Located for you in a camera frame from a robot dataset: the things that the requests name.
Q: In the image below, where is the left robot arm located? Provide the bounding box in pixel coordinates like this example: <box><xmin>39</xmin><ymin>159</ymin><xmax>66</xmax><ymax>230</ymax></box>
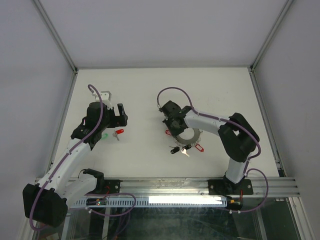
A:
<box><xmin>22</xmin><ymin>102</ymin><xmax>128</xmax><ymax>228</ymax></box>

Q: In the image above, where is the red tag loose key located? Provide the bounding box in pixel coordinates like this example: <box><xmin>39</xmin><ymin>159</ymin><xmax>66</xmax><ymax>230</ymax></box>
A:
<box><xmin>112</xmin><ymin>128</ymin><xmax>125</xmax><ymax>141</ymax></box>

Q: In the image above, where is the green tag loose key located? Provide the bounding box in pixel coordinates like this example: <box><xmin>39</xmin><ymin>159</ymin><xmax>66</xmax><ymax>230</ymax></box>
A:
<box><xmin>101</xmin><ymin>133</ymin><xmax>108</xmax><ymax>140</ymax></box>

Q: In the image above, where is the black key tag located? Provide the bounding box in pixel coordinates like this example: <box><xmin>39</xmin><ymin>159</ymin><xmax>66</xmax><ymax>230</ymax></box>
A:
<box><xmin>170</xmin><ymin>146</ymin><xmax>180</xmax><ymax>154</ymax></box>

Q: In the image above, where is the red key tag on ring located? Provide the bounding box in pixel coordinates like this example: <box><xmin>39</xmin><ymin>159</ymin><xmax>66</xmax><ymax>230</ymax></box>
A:
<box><xmin>165</xmin><ymin>129</ymin><xmax>171</xmax><ymax>136</ymax></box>

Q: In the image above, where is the silver key on ring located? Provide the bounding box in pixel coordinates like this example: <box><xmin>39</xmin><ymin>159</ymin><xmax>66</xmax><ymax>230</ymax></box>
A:
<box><xmin>181</xmin><ymin>147</ymin><xmax>190</xmax><ymax>157</ymax></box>

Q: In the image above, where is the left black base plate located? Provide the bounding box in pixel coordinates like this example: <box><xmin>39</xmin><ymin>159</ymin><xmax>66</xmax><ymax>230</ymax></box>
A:
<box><xmin>86</xmin><ymin>179</ymin><xmax>121</xmax><ymax>196</ymax></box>

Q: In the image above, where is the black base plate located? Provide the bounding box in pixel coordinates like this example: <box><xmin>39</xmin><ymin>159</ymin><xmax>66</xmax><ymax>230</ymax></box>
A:
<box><xmin>86</xmin><ymin>179</ymin><xmax>121</xmax><ymax>196</ymax></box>
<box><xmin>207</xmin><ymin>179</ymin><xmax>254</xmax><ymax>196</ymax></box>

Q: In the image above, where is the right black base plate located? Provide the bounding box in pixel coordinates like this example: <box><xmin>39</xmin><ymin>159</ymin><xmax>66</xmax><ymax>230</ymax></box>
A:
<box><xmin>207</xmin><ymin>179</ymin><xmax>254</xmax><ymax>196</ymax></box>

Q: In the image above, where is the white slotted cable duct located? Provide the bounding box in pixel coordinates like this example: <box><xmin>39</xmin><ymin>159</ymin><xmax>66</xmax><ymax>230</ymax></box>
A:
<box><xmin>71</xmin><ymin>195</ymin><xmax>227</xmax><ymax>209</ymax></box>

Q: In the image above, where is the left aluminium frame post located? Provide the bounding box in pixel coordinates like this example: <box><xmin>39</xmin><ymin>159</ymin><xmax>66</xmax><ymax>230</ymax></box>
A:
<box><xmin>31</xmin><ymin>0</ymin><xmax>78</xmax><ymax>73</ymax></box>

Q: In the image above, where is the aluminium frame post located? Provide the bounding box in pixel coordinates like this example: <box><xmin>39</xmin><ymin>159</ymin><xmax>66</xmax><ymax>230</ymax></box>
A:
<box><xmin>31</xmin><ymin>0</ymin><xmax>78</xmax><ymax>73</ymax></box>
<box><xmin>249</xmin><ymin>0</ymin><xmax>295</xmax><ymax>72</ymax></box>

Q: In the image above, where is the aluminium mounting rail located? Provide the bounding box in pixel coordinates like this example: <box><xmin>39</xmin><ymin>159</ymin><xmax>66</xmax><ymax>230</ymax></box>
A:
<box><xmin>32</xmin><ymin>176</ymin><xmax>301</xmax><ymax>200</ymax></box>

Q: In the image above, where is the right aluminium frame post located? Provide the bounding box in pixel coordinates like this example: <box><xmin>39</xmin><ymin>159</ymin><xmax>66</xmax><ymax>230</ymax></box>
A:
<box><xmin>249</xmin><ymin>0</ymin><xmax>295</xmax><ymax>72</ymax></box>

